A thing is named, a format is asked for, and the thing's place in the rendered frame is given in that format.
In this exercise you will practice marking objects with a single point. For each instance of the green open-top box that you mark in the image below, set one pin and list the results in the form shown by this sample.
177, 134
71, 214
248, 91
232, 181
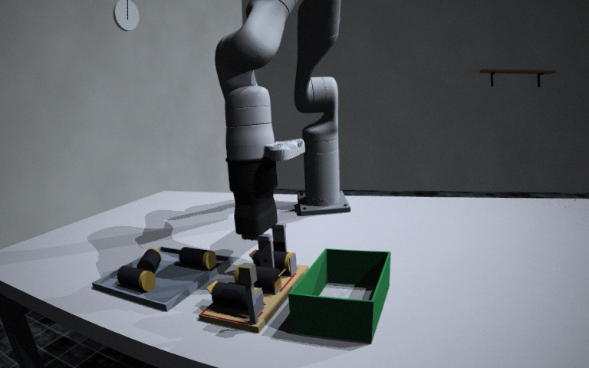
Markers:
335, 282

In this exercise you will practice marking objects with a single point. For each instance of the black battery with gold end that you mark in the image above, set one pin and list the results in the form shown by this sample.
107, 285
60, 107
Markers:
281, 260
229, 295
197, 258
265, 277
150, 260
136, 278

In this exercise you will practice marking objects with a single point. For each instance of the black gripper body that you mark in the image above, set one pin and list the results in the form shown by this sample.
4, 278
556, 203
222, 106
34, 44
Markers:
251, 156

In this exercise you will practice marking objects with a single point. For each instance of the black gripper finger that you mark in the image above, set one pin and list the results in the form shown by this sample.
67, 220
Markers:
279, 237
265, 248

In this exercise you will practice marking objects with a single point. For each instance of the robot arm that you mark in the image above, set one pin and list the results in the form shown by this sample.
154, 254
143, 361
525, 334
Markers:
253, 46

